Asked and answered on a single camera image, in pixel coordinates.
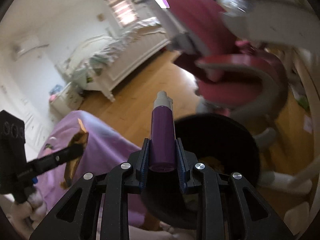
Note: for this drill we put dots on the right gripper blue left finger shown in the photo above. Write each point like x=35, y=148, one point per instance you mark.
x=139, y=165

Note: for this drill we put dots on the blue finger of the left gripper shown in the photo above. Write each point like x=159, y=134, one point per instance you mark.
x=46, y=163

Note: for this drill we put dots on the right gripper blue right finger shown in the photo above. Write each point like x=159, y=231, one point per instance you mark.
x=185, y=163

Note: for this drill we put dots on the purple white spray bottle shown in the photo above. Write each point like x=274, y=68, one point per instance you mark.
x=162, y=156

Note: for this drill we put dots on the gold brown wrapper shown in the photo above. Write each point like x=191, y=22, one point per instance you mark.
x=77, y=145

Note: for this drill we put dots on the black trash bin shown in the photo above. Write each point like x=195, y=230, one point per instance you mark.
x=217, y=141

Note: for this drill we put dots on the purple round tablecloth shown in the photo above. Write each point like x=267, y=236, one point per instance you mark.
x=106, y=148

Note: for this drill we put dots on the white nightstand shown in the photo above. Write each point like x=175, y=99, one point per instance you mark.
x=67, y=100

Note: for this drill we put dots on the pink grey desk chair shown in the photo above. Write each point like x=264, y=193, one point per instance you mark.
x=233, y=78

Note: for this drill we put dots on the white wooden bed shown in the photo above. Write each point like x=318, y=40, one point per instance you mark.
x=100, y=63

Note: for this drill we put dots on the white air conditioner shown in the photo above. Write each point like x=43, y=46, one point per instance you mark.
x=25, y=45

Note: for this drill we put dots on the left window with blind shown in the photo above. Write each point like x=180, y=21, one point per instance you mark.
x=123, y=11

